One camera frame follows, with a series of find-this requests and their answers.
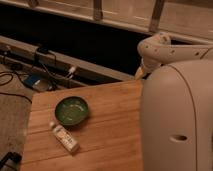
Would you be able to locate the green ceramic bowl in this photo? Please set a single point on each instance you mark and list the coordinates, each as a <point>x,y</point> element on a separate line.
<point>71,111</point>

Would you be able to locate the black power adapter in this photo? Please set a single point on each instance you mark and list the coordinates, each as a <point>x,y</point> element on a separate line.
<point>42,50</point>

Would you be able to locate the blue box on floor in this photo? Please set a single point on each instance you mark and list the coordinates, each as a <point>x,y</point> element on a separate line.
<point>31,81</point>

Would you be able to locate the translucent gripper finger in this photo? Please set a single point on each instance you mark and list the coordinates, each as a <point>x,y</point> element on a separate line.
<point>140,73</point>

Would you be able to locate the metal rail frame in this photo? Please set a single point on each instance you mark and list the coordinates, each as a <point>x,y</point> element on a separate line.
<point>85,72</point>

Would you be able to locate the black object bottom left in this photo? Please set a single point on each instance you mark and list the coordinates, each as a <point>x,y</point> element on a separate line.
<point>13,156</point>

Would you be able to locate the white plug connector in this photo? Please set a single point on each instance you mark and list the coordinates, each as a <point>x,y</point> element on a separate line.
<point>71,72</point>

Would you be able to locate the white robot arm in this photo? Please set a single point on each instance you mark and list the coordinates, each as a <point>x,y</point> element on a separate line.
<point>176,105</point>

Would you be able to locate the white plastic bottle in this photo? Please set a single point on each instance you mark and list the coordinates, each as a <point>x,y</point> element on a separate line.
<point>64,137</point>

